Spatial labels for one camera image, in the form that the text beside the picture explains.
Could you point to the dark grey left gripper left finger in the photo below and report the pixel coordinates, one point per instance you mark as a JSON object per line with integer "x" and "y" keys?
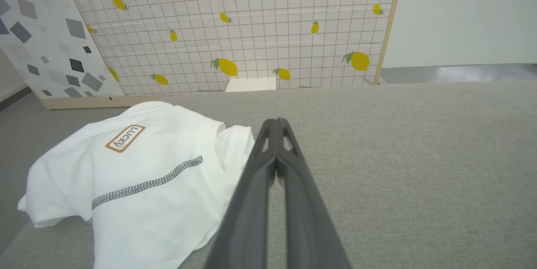
{"x": 247, "y": 218}

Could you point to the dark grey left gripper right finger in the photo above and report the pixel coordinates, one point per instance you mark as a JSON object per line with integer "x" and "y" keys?
{"x": 306, "y": 227}

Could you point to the white t-shirt with brown logo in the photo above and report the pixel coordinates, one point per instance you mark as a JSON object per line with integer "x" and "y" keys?
{"x": 147, "y": 218}

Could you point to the white box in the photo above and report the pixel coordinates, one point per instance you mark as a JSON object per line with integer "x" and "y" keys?
{"x": 251, "y": 84}

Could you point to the lemon print grid screen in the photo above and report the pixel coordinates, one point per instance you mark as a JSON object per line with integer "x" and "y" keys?
{"x": 251, "y": 42}

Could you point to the terrazzo print panel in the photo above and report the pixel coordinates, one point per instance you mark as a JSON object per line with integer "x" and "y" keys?
{"x": 46, "y": 42}

